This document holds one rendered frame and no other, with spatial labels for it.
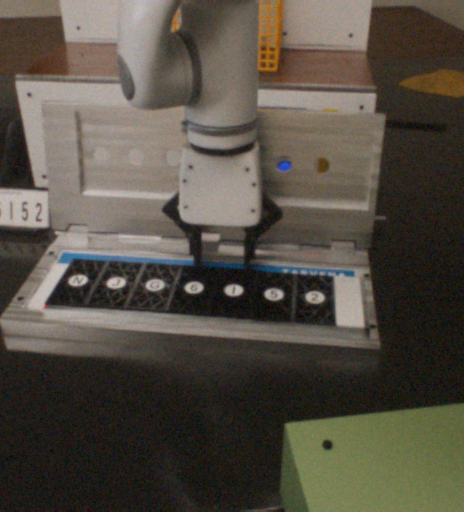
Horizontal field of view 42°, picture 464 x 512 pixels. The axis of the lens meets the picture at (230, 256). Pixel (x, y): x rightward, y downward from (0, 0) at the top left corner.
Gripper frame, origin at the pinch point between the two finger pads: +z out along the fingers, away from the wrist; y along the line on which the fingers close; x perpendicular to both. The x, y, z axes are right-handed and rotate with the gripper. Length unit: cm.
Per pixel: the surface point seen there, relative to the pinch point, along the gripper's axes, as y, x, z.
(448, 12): 67, 201, 7
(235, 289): 2.5, -7.1, 1.0
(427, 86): 40, 87, 3
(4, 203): -34.2, 9.4, -0.1
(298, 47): 8.1, 44.6, -15.5
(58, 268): -21.5, -3.5, 2.1
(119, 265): -13.1, -3.4, 1.1
